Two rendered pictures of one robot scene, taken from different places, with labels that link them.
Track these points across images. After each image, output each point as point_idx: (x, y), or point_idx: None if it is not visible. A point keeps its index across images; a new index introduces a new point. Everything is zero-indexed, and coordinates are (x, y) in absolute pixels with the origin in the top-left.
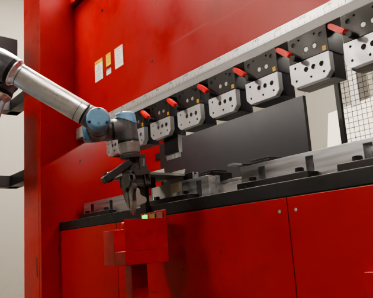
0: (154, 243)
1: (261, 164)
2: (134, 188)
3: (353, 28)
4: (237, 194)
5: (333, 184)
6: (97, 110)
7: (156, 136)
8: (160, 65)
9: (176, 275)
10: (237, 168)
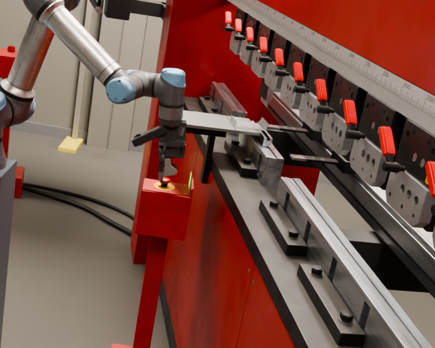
0: (171, 219)
1: (289, 191)
2: (161, 161)
3: (367, 120)
4: (240, 220)
5: (270, 288)
6: (117, 84)
7: (253, 69)
8: None
9: (205, 246)
10: None
